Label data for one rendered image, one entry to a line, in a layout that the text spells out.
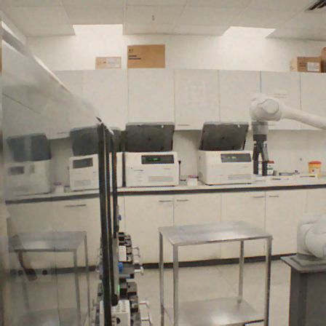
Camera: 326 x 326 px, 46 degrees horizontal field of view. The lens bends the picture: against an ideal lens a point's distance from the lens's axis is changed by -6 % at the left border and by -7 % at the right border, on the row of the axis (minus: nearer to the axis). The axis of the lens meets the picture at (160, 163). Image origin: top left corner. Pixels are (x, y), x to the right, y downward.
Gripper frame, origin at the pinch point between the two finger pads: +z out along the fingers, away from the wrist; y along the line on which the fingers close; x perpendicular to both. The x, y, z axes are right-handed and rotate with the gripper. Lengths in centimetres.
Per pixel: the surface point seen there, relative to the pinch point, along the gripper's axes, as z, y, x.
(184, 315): 92, 36, 34
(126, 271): 43, -17, 70
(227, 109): -53, 248, -50
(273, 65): -114, 282, -123
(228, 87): -78, 248, -52
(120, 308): 34, -83, 72
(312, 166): 14, 251, -160
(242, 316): 92, 27, -1
